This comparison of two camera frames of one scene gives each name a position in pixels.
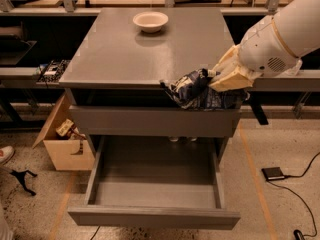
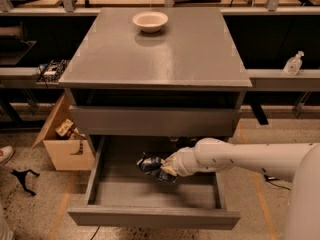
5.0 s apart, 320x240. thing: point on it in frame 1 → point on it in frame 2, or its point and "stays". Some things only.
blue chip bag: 193,90 → 152,165
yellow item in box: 64,127 stays
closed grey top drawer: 155,121 stays
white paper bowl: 150,22 stays
